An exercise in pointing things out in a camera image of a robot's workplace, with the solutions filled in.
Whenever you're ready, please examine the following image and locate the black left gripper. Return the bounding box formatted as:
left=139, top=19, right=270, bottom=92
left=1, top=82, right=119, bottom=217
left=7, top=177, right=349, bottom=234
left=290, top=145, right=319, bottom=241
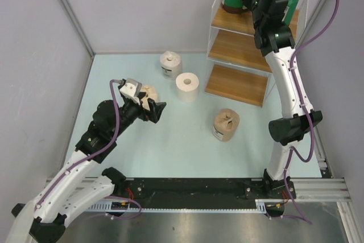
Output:
left=110, top=92, right=165, bottom=139

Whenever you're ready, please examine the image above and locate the cream cartoon roll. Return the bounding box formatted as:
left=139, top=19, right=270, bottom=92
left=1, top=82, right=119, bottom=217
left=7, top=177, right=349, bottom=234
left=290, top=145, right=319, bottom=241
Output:
left=140, top=85, right=159, bottom=110

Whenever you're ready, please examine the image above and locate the unwrapped white paper roll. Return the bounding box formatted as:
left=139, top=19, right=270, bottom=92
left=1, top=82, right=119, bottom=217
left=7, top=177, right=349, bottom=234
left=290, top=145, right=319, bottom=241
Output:
left=175, top=72, right=200, bottom=102

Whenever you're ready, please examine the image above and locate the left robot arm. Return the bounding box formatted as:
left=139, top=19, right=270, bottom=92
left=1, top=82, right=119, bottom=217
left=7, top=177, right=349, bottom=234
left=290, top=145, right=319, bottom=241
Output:
left=6, top=97, right=167, bottom=242

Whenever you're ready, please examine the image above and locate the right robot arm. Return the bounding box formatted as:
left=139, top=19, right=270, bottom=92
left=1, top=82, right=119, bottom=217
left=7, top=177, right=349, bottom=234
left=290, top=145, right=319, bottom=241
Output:
left=241, top=0, right=322, bottom=198

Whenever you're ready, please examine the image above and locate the white wrapped paper roll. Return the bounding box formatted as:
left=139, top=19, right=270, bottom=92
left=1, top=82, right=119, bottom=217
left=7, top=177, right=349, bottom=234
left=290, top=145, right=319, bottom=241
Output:
left=160, top=51, right=183, bottom=80

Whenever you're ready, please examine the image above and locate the brown wrapped paper roll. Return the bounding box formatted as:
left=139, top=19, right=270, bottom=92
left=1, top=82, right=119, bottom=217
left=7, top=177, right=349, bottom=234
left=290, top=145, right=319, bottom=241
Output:
left=212, top=108, right=240, bottom=142

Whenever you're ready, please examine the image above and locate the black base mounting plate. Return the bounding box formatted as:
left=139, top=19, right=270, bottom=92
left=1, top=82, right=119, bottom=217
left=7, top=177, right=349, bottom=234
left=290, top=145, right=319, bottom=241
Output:
left=112, top=178, right=288, bottom=203

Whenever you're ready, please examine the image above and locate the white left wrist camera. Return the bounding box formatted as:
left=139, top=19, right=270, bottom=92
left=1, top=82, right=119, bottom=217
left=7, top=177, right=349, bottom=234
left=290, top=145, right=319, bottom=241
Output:
left=118, top=78, right=142, bottom=105

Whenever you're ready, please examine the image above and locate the white wire wooden shelf rack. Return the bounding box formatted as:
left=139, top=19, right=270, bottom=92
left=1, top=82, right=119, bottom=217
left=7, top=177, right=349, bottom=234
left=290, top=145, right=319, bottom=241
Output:
left=204, top=0, right=309, bottom=108

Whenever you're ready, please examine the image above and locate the white slotted cable duct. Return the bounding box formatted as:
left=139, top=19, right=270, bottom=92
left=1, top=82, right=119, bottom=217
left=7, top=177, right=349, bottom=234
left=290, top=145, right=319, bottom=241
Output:
left=86, top=198, right=284, bottom=213

